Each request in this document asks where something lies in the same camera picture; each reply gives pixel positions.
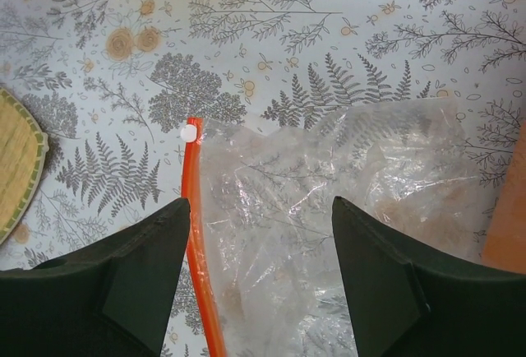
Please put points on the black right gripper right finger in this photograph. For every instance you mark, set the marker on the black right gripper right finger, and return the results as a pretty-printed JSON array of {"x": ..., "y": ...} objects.
[{"x": 406, "y": 298}]

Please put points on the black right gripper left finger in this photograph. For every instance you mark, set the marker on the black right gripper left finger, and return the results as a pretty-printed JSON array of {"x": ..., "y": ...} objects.
[{"x": 111, "y": 298}]

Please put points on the clear zip top bag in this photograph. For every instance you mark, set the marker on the clear zip top bag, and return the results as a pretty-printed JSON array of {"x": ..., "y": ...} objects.
[{"x": 262, "y": 249}]

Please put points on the orange plastic tub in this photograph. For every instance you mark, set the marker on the orange plastic tub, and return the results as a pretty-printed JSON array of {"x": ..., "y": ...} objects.
[{"x": 505, "y": 242}]

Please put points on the square bamboo mat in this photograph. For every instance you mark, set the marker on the square bamboo mat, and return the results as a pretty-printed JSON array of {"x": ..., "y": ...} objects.
[{"x": 23, "y": 150}]

